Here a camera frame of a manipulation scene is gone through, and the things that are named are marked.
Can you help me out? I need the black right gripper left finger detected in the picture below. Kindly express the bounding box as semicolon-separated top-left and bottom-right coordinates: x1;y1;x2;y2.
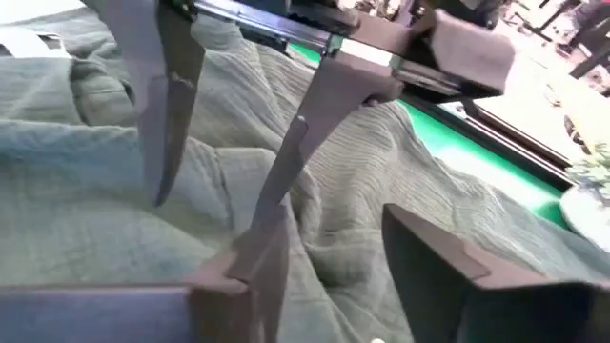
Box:
0;204;291;343

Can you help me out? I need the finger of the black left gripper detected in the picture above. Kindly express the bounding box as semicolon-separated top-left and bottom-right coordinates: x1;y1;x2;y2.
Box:
83;0;207;209
227;55;406;283

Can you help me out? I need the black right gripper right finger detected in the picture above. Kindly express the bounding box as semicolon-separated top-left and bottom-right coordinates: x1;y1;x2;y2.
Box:
380;203;610;343

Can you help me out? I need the dark green polo shirt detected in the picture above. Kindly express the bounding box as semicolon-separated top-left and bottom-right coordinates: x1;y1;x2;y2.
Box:
0;7;610;343

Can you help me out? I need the green table mat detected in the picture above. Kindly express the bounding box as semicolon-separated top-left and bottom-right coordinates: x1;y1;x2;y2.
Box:
285;41;573;230

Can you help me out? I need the pale green spiky plant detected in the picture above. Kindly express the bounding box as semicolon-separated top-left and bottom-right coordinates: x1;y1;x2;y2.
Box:
558;141;610;254

